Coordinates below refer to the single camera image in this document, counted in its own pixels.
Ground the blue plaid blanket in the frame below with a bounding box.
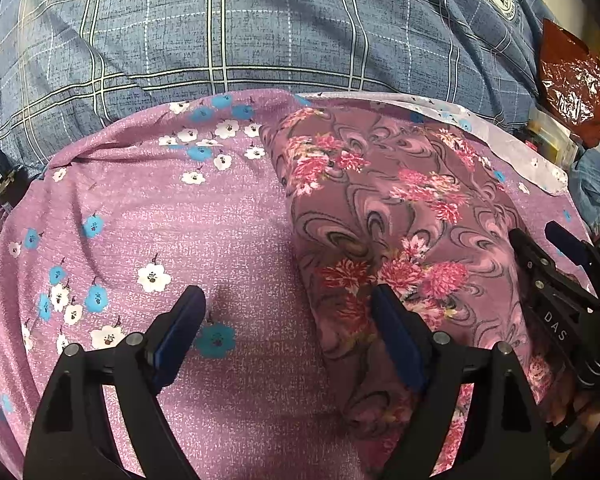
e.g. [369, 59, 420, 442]
[0, 0, 556, 211]

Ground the blue denim cloth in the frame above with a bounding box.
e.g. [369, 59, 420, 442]
[570, 130, 600, 233]

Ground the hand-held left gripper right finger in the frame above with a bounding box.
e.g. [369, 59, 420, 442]
[371, 283, 552, 480]

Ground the clear plastic container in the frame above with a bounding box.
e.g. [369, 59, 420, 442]
[525, 105, 581, 171]

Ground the person's right hand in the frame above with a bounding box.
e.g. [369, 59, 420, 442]
[550, 387, 600, 433]

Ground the red plastic bag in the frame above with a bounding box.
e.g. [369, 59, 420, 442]
[537, 17, 600, 150]

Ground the dark pink floral garment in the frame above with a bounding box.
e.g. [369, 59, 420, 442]
[259, 105, 556, 480]

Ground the purple floral cloth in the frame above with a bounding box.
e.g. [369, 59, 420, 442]
[0, 89, 597, 480]

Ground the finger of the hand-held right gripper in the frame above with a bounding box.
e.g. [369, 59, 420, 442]
[509, 227, 600, 313]
[545, 221, 600, 293]

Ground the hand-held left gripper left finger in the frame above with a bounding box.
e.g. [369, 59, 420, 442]
[22, 285, 208, 480]

